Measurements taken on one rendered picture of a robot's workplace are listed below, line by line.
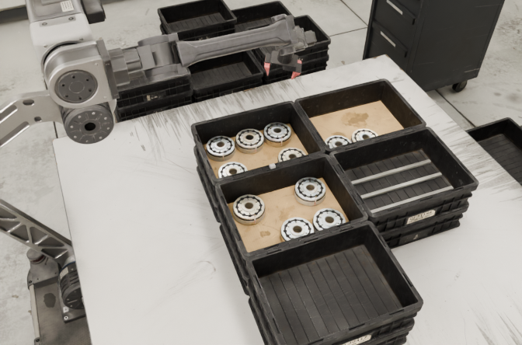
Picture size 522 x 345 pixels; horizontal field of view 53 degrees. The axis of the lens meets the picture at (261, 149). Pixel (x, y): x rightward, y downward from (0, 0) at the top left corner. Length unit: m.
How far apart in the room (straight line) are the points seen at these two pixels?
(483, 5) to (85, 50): 2.51
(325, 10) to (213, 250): 2.97
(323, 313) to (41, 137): 2.33
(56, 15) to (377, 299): 1.14
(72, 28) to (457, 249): 1.38
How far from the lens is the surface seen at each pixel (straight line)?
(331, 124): 2.04
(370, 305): 1.57
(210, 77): 3.02
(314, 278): 1.59
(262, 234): 1.67
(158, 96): 2.72
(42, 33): 1.32
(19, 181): 3.21
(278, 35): 1.40
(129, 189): 2.02
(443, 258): 1.88
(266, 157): 1.89
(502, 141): 3.05
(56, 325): 2.31
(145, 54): 1.27
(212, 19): 3.33
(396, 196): 1.83
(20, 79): 3.96
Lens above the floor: 2.18
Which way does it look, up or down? 45 degrees down
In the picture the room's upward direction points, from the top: straight up
